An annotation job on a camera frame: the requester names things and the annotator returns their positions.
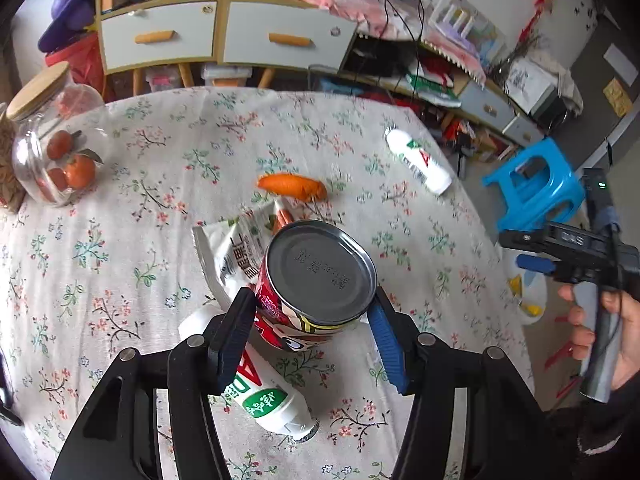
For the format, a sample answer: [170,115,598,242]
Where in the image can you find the plastic snack jar red label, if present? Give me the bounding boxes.
[0,104,27,214]

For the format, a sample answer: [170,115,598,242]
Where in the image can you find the orange carrot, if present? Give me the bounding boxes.
[257,173,329,202]

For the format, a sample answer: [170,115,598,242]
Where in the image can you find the pink cloth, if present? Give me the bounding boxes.
[289,0,417,42]

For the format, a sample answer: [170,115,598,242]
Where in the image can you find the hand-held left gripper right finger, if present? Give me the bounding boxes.
[366,287,562,480]

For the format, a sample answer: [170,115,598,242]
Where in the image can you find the red cloth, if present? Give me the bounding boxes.
[44,34,107,102]

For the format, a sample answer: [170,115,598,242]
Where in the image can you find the black phone stand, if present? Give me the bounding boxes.
[0,354,24,427]

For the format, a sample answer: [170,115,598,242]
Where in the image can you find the wooden cabinet with drawers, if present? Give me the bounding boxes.
[95,0,362,97]

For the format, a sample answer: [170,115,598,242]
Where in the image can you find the white plastic food bag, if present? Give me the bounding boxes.
[192,199,297,312]

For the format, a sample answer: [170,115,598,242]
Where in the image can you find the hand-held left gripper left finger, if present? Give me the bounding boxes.
[50,287,258,480]

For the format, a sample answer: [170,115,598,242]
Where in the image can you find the white drawing board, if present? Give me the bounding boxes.
[504,56,557,112]

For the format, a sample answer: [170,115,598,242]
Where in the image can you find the person's right hand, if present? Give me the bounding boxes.
[558,285,640,387]

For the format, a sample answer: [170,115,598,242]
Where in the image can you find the white bottle with foil cap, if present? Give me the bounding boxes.
[178,304,321,442]

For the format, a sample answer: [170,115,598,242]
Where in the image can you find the red cartoon face can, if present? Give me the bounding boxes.
[252,219,379,354]

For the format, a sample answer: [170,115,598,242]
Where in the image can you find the low wooden side cabinet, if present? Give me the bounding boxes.
[339,29,547,147]

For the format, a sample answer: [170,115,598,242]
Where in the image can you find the dried branches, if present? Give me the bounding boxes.
[491,34,547,82]

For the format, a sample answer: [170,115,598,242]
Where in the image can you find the small white rack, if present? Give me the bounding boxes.
[429,0,489,44]

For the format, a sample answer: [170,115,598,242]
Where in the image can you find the purple hat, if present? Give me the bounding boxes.
[37,0,99,54]

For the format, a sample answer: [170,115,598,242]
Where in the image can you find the yellow wall sticker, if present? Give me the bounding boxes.
[602,77,634,117]

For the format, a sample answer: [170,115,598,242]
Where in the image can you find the white bottle green label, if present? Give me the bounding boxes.
[384,128,453,196]

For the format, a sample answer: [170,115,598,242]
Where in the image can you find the blue plastic stool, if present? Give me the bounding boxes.
[482,137,594,234]

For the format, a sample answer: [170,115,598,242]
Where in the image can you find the person's right forearm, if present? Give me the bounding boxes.
[544,366,640,480]

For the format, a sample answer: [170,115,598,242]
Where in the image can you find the glass jar with tangerines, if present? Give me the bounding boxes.
[7,62,109,209]

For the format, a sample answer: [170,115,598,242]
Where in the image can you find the white plastic bin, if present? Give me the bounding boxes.
[506,259,549,327]

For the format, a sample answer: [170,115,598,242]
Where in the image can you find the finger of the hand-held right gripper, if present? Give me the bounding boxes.
[516,255,557,274]
[499,229,557,250]

